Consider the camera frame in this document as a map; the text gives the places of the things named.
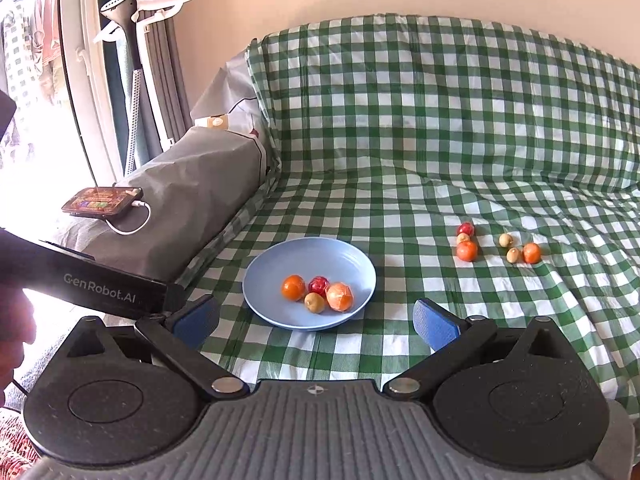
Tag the blue plate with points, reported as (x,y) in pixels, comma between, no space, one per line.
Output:
(310,266)

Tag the hanging clothes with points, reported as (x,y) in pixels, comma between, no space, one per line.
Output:
(30,35)

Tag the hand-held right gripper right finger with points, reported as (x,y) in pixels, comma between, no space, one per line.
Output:
(434,325)

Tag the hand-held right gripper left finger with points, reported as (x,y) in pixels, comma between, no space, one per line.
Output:
(196,317)

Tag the red small fruit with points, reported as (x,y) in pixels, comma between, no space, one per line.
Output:
(317,285)
(465,229)

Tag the red patterned rug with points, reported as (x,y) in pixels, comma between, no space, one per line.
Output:
(12,440)

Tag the tan longan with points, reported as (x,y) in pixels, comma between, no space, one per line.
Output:
(462,238)
(314,303)
(512,255)
(505,240)

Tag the white door frame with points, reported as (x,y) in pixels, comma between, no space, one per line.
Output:
(80,85)

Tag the green checked cloth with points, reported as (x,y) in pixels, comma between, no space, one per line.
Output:
(400,160)

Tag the garment steamer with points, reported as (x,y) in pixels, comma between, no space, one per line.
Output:
(134,95)

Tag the grey sofa cover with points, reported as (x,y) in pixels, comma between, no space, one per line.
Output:
(200,175)

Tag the netted orange tangerine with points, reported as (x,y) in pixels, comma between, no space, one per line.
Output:
(340,296)

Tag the smartphone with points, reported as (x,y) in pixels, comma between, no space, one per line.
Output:
(102,201)

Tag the grey curtain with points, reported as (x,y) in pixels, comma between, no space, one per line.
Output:
(170,60)

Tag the person's left hand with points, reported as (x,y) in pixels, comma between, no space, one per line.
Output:
(15,340)

